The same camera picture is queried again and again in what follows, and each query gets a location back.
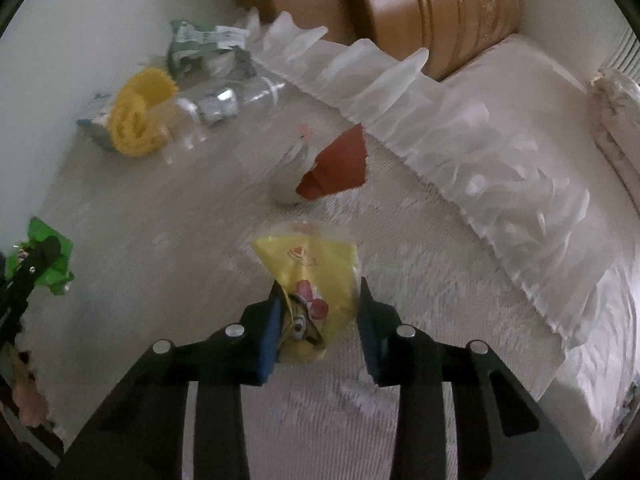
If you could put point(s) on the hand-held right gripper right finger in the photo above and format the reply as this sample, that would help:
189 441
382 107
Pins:
371 340

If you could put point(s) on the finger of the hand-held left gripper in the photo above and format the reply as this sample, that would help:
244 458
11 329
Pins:
31 270

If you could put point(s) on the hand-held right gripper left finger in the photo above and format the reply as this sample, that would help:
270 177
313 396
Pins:
267 337

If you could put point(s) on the bright green wrapper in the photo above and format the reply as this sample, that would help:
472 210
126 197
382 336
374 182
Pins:
56 276

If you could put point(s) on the yellow cartoon snack wrapper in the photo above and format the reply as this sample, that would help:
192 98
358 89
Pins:
320 270

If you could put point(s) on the green and white packet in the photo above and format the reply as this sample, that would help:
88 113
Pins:
200 45

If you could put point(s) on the white frilled lace cloth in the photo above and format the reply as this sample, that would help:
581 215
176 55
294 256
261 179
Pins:
425 280

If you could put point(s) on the grey foil wrapper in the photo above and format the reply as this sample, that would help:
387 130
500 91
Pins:
289 181

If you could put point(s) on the light blue packet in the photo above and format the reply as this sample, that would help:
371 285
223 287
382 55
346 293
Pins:
92 121

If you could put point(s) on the red wrapper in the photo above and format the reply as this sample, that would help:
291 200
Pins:
340 165

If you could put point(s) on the crumpled yellow wrapper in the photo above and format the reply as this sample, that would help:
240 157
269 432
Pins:
135 115

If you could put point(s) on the clear plastic bottle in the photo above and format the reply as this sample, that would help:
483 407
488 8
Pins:
220 105

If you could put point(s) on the bed with white sheet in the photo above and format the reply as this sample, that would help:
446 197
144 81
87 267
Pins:
525 90

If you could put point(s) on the wooden headboard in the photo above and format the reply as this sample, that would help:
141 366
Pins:
450 10

